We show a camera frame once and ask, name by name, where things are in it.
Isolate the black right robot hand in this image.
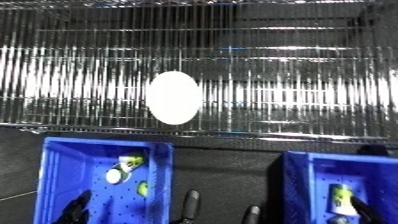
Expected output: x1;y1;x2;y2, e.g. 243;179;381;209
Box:
348;196;388;224

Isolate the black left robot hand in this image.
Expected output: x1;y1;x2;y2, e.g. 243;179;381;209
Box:
55;189;95;224

